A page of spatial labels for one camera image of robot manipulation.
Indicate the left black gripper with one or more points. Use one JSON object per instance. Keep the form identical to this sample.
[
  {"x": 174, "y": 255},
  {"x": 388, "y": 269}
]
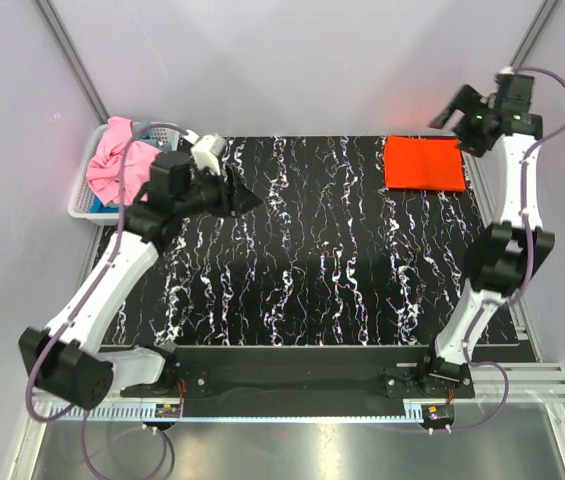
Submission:
[{"x": 243, "y": 199}]

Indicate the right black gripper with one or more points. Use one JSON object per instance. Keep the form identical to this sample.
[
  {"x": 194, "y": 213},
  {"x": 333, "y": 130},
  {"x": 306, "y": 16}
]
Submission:
[{"x": 466, "y": 100}]

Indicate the orange t shirt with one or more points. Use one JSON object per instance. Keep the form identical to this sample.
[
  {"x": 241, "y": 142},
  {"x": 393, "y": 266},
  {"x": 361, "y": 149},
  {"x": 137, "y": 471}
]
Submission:
[{"x": 423, "y": 163}]

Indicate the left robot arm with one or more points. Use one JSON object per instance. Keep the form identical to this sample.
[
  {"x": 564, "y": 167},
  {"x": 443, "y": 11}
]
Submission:
[{"x": 64, "y": 358}]

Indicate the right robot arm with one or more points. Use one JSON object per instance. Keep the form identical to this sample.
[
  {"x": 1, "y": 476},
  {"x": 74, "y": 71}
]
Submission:
[{"x": 504, "y": 258}]

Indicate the grey t shirt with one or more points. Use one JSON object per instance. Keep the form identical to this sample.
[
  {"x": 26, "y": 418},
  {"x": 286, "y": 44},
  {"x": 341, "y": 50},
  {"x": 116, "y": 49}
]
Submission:
[{"x": 141, "y": 130}]

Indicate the pink t shirt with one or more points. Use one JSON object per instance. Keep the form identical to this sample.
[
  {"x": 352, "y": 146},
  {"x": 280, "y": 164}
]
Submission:
[{"x": 123, "y": 127}]

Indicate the blue t shirt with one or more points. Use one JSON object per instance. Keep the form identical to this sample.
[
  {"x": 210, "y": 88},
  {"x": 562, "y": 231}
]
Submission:
[{"x": 102, "y": 210}]

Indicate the white plastic basket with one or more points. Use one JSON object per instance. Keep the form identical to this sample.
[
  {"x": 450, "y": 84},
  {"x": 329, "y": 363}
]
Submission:
[{"x": 82, "y": 197}]

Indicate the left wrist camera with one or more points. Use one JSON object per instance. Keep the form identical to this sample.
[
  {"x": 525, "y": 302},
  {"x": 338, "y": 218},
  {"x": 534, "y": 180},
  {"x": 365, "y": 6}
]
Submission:
[{"x": 206, "y": 152}]

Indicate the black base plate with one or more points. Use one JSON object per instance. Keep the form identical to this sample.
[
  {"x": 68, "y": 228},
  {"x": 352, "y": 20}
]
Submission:
[{"x": 321, "y": 382}]

